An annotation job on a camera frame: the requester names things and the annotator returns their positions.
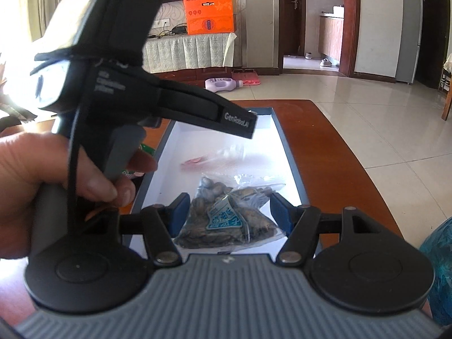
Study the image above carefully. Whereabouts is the dark blue cardboard box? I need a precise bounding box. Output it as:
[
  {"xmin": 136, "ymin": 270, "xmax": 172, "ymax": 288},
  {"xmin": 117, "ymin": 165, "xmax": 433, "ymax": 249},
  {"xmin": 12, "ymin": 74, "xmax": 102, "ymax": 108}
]
[{"xmin": 129, "ymin": 106, "xmax": 311, "ymax": 255}]

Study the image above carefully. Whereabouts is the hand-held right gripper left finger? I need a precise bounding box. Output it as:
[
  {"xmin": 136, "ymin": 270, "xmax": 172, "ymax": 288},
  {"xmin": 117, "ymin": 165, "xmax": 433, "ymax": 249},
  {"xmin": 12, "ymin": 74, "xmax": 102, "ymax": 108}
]
[{"xmin": 85, "ymin": 192, "xmax": 193, "ymax": 267}]

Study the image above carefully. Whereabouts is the wooden kitchen counter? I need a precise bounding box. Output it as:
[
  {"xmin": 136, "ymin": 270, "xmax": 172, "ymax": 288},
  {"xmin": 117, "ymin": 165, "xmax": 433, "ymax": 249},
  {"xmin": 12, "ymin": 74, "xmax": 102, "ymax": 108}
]
[{"xmin": 319, "ymin": 5, "xmax": 345, "ymax": 64}]

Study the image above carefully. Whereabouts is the brown door frame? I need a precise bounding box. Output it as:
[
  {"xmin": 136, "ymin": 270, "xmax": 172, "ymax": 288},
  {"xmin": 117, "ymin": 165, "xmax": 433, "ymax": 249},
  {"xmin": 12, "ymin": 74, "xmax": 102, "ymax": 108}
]
[{"xmin": 278, "ymin": 0, "xmax": 361, "ymax": 78}]

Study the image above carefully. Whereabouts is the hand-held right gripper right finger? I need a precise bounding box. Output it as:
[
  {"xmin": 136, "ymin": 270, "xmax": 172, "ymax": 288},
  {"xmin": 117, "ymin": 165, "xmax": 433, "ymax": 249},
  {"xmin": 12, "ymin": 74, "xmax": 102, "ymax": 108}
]
[{"xmin": 269, "ymin": 192, "xmax": 387, "ymax": 268}]

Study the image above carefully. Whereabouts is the dark wooden door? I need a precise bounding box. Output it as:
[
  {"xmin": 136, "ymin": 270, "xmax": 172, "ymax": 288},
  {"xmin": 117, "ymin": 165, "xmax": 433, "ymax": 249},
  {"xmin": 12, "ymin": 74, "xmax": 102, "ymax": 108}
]
[{"xmin": 417, "ymin": 0, "xmax": 451, "ymax": 90}]

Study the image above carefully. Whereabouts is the person's left hand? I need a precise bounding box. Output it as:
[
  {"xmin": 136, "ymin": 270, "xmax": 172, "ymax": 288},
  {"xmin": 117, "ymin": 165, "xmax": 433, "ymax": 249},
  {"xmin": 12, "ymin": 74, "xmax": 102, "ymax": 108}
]
[{"xmin": 0, "ymin": 132, "xmax": 158, "ymax": 260}]

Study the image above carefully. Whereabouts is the teal patterned clothing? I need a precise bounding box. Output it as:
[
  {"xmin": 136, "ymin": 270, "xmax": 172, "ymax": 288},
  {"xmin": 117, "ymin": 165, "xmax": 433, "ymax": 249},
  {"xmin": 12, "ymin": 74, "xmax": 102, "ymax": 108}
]
[{"xmin": 418, "ymin": 217, "xmax": 452, "ymax": 327}]

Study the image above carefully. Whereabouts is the tv cabinet with cloth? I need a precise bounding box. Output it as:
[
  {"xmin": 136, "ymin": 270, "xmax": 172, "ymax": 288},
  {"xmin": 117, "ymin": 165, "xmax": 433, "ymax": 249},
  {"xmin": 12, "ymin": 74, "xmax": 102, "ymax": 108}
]
[{"xmin": 143, "ymin": 32, "xmax": 236, "ymax": 73}]

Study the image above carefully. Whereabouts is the white pink bottle on floor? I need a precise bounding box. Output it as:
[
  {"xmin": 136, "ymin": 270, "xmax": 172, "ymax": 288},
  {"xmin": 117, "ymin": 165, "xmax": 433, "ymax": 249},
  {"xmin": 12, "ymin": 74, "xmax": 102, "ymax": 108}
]
[{"xmin": 205, "ymin": 77, "xmax": 244, "ymax": 94}]

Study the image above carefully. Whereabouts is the brown wooden door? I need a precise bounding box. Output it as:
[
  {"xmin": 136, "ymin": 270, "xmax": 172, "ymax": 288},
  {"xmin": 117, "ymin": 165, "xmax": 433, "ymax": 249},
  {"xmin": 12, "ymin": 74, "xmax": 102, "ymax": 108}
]
[{"xmin": 282, "ymin": 0, "xmax": 306, "ymax": 57}]

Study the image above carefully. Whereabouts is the silver refrigerator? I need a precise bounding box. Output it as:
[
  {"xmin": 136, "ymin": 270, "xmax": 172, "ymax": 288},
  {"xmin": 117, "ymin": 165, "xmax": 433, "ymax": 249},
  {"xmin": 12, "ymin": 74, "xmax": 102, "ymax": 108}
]
[{"xmin": 395, "ymin": 0, "xmax": 424, "ymax": 85}]

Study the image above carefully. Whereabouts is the pink floor mat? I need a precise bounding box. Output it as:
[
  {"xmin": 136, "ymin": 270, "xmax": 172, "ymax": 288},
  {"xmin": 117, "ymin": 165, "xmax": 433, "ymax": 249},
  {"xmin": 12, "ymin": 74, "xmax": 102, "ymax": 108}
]
[{"xmin": 231, "ymin": 70, "xmax": 262, "ymax": 87}]

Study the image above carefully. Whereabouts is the wooden chair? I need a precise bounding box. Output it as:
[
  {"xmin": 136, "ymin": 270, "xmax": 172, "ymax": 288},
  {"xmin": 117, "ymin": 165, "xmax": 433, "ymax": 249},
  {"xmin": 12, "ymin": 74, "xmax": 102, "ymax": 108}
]
[{"xmin": 440, "ymin": 53, "xmax": 452, "ymax": 121}]

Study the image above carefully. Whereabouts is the black cables and adapter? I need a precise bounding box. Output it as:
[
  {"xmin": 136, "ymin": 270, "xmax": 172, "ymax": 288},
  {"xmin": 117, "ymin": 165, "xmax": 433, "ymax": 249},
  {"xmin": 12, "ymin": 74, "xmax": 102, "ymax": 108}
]
[{"xmin": 146, "ymin": 23, "xmax": 188, "ymax": 39}]

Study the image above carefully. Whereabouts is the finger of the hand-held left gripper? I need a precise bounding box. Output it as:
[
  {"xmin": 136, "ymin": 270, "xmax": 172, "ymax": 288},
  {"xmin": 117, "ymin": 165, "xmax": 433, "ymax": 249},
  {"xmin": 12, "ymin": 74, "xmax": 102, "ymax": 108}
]
[{"xmin": 159, "ymin": 81, "xmax": 258, "ymax": 139}]

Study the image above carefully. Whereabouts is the orange gift box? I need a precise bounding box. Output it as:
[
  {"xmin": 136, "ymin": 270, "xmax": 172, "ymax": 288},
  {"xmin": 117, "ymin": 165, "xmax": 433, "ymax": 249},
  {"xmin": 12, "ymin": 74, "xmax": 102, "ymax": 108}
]
[{"xmin": 182, "ymin": 0, "xmax": 235, "ymax": 36}]

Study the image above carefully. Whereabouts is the clear pink snack packet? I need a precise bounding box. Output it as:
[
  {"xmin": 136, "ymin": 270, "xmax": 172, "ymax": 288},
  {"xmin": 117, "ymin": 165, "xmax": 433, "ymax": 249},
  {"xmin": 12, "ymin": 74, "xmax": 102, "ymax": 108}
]
[{"xmin": 180, "ymin": 146, "xmax": 248, "ymax": 174}]

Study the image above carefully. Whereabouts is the clear bag of dark nuts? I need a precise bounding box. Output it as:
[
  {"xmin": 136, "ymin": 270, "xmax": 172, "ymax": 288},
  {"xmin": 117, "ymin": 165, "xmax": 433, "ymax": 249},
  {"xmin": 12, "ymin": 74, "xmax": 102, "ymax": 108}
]
[{"xmin": 173, "ymin": 173, "xmax": 286, "ymax": 249}]

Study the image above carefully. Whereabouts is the beige curtain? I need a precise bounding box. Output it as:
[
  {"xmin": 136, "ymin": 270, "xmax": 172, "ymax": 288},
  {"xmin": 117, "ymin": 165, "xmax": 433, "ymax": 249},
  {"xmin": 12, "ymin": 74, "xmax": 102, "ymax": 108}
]
[{"xmin": 21, "ymin": 0, "xmax": 87, "ymax": 43}]

